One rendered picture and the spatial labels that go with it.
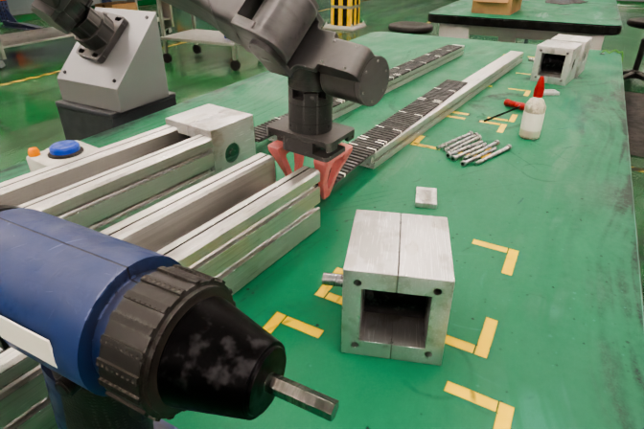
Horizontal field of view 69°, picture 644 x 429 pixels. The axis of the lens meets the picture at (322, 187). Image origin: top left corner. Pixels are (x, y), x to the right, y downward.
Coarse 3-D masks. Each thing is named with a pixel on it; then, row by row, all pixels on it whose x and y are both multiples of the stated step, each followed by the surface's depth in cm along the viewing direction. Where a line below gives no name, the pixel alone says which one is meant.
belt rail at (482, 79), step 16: (496, 64) 131; (512, 64) 140; (464, 80) 115; (480, 80) 115; (464, 96) 107; (432, 112) 94; (448, 112) 101; (416, 128) 88; (400, 144) 84; (368, 160) 77; (384, 160) 80
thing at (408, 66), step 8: (440, 48) 149; (448, 48) 149; (456, 48) 149; (424, 56) 137; (432, 56) 137; (440, 56) 139; (400, 64) 129; (408, 64) 129; (416, 64) 129; (424, 64) 130; (392, 72) 121; (400, 72) 121; (408, 72) 123; (336, 104) 97; (272, 120) 88; (256, 128) 85; (264, 128) 85; (256, 136) 81; (264, 136) 81
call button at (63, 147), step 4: (68, 140) 69; (56, 144) 68; (60, 144) 68; (64, 144) 67; (68, 144) 68; (72, 144) 68; (76, 144) 68; (52, 148) 66; (56, 148) 66; (60, 148) 66; (64, 148) 66; (68, 148) 66; (72, 148) 67; (76, 148) 67; (52, 152) 66; (56, 152) 66; (60, 152) 66; (64, 152) 66; (68, 152) 66; (72, 152) 67
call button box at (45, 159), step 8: (80, 144) 71; (40, 152) 68; (48, 152) 67; (80, 152) 68; (32, 160) 66; (40, 160) 66; (48, 160) 66; (56, 160) 66; (64, 160) 66; (32, 168) 67; (40, 168) 66
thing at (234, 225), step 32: (256, 160) 60; (192, 192) 52; (224, 192) 55; (256, 192) 60; (288, 192) 53; (128, 224) 46; (160, 224) 48; (192, 224) 52; (224, 224) 46; (256, 224) 51; (288, 224) 55; (192, 256) 42; (224, 256) 46; (256, 256) 51; (0, 352) 32; (0, 384) 31; (32, 384) 33; (0, 416) 31; (32, 416) 33
